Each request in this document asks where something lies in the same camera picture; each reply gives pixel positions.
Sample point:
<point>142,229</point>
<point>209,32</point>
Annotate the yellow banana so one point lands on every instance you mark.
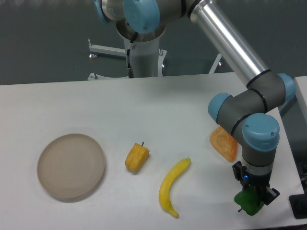
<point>165,189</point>

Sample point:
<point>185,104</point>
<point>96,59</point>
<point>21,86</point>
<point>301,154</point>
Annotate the beige round plate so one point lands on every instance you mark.
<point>71,167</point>

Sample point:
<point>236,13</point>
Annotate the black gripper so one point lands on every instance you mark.
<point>258,177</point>

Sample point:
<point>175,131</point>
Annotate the green bell pepper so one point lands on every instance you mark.
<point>249,201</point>

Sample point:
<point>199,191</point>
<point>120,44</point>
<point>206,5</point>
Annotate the white side table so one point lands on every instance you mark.
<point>300,97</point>

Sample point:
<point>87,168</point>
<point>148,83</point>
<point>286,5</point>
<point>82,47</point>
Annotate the orange pastry bread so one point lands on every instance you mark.
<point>224,143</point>

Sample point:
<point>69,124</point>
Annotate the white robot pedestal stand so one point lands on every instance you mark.
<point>166,51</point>

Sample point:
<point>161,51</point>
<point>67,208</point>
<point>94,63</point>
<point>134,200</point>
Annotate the yellow bell pepper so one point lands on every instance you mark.
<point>136,157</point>

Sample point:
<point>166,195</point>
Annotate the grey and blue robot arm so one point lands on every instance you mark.
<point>243,117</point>

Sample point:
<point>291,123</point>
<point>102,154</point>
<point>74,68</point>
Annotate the black device at edge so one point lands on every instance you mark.
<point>299,205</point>

